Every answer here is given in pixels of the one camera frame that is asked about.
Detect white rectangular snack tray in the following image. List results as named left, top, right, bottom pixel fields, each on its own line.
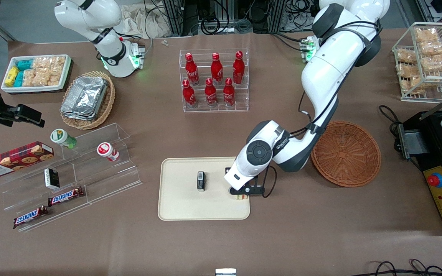
left=1, top=54, right=72, bottom=94

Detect beige plastic tray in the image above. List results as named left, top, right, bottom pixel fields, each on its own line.
left=158, top=156, right=251, bottom=221

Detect oval tan wicker basket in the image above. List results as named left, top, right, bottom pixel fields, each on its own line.
left=60, top=71, right=116, bottom=130

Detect round brown wicker basket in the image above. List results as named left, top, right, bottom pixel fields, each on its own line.
left=310, top=121, right=381, bottom=187

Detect clear rice cracker bag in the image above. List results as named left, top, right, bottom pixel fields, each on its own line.
left=35, top=70, right=65, bottom=87
left=49, top=56, right=66, bottom=74
left=32, top=57, right=52, bottom=71
left=22, top=69, right=37, bottom=87

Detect yellow snack packet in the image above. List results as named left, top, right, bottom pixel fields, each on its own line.
left=5, top=66, right=19, bottom=87

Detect red tartan cookie box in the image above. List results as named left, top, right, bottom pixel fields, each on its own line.
left=0, top=141, right=54, bottom=179

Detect stacked aluminium foil trays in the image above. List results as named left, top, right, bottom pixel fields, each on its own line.
left=61, top=76, right=108, bottom=121

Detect small black white box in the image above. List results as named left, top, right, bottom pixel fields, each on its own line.
left=44, top=168, right=61, bottom=190

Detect snickers chocolate bar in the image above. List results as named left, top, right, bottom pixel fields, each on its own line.
left=13, top=206, right=49, bottom=229
left=48, top=187, right=84, bottom=207

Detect red cola bottle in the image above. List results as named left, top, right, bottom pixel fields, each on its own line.
left=205, top=78, right=218, bottom=107
left=223, top=78, right=236, bottom=107
left=233, top=51, right=245, bottom=85
left=182, top=79, right=197, bottom=108
left=211, top=52, right=223, bottom=85
left=185, top=53, right=200, bottom=85

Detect clear acrylic stepped shelf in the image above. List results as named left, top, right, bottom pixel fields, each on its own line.
left=0, top=123, right=143, bottom=233

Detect clear acrylic bottle rack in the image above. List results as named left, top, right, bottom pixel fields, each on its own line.
left=179, top=48, right=249, bottom=113

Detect crumpled white cloth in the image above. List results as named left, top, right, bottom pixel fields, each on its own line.
left=119, top=3, right=172, bottom=39

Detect clear fried snack bag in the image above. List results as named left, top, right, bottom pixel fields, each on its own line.
left=401, top=77, right=427, bottom=94
left=397, top=63, right=421, bottom=79
left=414, top=27, right=439, bottom=43
left=421, top=54, right=442, bottom=72
left=396, top=49, right=417, bottom=64
left=419, top=40, right=442, bottom=56

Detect black countertop appliance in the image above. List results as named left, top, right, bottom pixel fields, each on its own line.
left=397, top=109, right=442, bottom=173

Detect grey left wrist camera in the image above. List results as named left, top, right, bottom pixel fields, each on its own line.
left=229, top=186, right=264, bottom=196

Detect coiled black cable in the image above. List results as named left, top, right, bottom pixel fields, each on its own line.
left=200, top=15, right=221, bottom=35

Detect black appliance cable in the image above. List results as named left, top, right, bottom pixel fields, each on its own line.
left=378, top=104, right=404, bottom=135

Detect aluminium frame equipment rack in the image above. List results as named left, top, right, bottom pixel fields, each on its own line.
left=162, top=0, right=321, bottom=36

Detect black floor cable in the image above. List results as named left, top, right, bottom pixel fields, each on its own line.
left=361, top=259, right=442, bottom=276

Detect white wire rack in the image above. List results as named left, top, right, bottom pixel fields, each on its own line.
left=392, top=22, right=442, bottom=103

